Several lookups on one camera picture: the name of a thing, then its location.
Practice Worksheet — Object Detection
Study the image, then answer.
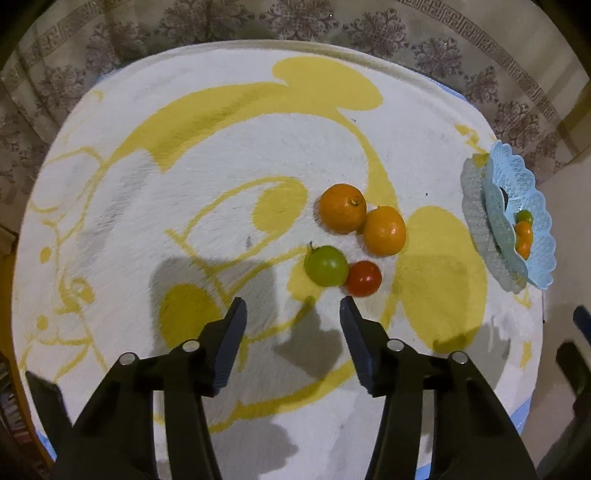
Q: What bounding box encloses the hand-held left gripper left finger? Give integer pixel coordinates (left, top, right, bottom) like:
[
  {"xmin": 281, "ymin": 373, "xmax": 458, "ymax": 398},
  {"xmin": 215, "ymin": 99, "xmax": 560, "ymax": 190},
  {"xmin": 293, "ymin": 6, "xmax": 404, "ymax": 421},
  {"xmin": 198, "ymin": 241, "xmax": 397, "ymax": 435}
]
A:
[{"xmin": 51, "ymin": 296, "xmax": 248, "ymax": 480}]

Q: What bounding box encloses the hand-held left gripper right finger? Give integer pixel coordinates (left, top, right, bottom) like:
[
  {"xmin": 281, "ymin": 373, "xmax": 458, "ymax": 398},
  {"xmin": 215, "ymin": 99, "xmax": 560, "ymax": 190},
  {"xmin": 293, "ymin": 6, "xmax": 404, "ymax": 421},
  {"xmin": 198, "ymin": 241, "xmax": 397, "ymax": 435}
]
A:
[{"xmin": 339, "ymin": 296, "xmax": 539, "ymax": 480}]

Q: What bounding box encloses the red tomato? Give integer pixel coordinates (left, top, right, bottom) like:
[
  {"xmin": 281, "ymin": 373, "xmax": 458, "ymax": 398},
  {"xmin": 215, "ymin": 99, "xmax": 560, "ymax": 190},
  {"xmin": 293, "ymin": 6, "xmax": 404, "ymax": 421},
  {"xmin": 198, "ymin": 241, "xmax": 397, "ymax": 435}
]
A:
[{"xmin": 344, "ymin": 261, "xmax": 383, "ymax": 297}]

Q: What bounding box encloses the green apple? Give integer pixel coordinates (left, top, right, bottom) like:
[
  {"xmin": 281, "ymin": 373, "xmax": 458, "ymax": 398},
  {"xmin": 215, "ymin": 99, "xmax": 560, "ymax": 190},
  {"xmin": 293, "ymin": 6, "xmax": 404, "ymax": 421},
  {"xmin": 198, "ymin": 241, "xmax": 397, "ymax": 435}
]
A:
[{"xmin": 303, "ymin": 244, "xmax": 349, "ymax": 287}]

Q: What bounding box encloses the light blue plastic lattice basket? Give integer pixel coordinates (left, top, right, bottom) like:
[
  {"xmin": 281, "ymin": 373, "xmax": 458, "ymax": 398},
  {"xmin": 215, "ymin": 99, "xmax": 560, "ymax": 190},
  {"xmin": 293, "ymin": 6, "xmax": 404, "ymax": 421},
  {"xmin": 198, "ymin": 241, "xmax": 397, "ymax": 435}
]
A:
[{"xmin": 461, "ymin": 141, "xmax": 558, "ymax": 291}]

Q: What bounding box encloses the rough orange with stem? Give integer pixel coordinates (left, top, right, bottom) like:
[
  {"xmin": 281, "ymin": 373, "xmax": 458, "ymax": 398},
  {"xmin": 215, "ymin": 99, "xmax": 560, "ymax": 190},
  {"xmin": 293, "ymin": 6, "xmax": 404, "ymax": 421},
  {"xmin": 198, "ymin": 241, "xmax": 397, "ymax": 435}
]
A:
[{"xmin": 320, "ymin": 183, "xmax": 368, "ymax": 234}]

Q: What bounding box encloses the blue table edge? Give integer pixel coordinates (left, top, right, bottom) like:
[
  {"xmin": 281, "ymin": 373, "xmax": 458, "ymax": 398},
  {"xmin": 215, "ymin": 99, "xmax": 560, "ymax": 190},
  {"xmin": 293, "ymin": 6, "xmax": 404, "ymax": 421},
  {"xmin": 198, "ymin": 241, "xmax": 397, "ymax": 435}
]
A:
[{"xmin": 34, "ymin": 397, "xmax": 532, "ymax": 480}]

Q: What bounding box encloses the white and yellow printed towel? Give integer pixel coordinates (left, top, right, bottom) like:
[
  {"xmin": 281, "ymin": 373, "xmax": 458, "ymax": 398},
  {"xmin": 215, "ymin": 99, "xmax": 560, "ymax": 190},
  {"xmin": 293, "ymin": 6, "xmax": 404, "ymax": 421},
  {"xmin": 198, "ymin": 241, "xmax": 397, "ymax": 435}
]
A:
[{"xmin": 11, "ymin": 41, "xmax": 548, "ymax": 480}]

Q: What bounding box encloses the beige patterned curtain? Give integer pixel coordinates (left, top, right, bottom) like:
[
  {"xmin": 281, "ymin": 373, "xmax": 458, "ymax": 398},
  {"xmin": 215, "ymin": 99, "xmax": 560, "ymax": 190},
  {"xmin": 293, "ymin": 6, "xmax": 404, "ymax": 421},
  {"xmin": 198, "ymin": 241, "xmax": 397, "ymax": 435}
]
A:
[{"xmin": 0, "ymin": 0, "xmax": 591, "ymax": 232}]

